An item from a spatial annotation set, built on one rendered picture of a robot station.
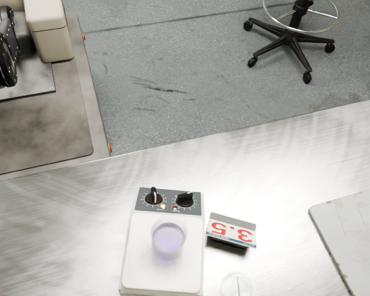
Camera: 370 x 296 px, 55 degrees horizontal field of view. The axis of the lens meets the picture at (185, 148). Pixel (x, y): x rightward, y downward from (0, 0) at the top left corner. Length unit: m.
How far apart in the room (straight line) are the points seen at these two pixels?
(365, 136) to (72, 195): 0.66
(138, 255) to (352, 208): 0.43
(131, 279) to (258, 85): 1.55
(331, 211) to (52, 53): 1.13
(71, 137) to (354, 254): 0.93
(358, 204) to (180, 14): 1.79
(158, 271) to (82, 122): 0.83
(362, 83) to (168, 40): 1.11
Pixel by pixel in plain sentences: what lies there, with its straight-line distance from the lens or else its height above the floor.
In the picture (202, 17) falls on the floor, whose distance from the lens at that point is 2.33.
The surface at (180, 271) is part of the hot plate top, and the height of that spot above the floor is 0.84.
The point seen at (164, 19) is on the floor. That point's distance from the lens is 2.29.
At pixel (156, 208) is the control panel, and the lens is 0.63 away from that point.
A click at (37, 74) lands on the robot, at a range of 1.48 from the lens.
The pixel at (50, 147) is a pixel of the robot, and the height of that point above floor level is 0.36.
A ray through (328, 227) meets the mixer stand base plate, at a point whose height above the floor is 0.76.
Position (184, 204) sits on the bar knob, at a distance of 0.64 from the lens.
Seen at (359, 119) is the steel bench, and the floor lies 0.75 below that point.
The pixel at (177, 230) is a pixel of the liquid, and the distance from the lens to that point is 0.54.
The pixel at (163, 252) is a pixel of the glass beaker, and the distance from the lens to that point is 0.53.
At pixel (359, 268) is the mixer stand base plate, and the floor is 0.76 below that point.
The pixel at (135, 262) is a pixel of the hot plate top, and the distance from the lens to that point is 0.58.
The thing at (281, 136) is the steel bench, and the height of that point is 0.75.
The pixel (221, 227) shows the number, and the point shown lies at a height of 0.77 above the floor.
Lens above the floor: 1.39
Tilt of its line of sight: 57 degrees down
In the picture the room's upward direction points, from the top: 7 degrees clockwise
